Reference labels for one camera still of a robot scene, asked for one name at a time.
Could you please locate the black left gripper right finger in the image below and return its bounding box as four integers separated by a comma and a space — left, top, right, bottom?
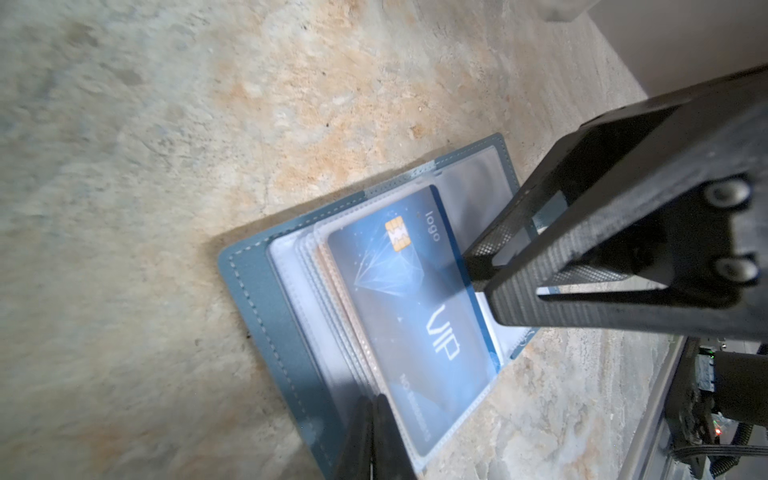
371, 394, 417, 480

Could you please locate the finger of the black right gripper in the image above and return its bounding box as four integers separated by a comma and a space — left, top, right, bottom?
464, 64, 767, 291
484, 179, 767, 341

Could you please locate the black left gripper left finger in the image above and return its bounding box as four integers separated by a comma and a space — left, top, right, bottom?
333, 397, 374, 480

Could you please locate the blue VIP chip card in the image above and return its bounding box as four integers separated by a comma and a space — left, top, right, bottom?
319, 185, 500, 464

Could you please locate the blue-grey card holder wallet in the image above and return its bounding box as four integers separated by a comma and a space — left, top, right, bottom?
217, 133, 520, 479

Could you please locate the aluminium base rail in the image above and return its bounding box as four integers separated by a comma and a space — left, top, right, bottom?
618, 336, 686, 480

